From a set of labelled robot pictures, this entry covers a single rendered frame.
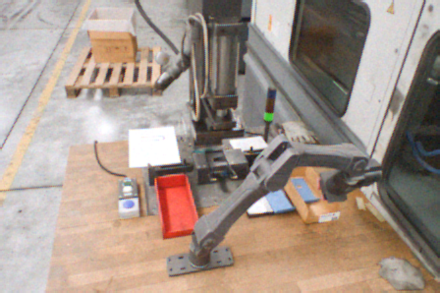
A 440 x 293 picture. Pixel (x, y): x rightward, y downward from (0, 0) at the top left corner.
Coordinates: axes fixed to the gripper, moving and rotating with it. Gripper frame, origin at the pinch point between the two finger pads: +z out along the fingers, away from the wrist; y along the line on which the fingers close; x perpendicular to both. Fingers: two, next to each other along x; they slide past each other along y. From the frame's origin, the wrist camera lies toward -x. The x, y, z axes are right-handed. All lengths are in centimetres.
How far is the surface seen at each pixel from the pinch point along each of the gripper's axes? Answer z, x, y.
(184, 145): 37, 39, 39
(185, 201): 16.7, 44.8, 7.7
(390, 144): -8.0, -26.2, 12.4
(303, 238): 3.4, 8.9, -13.4
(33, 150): 192, 146, 112
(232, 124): -2.0, 26.7, 28.1
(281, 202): 9.8, 11.1, 1.0
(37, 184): 167, 136, 73
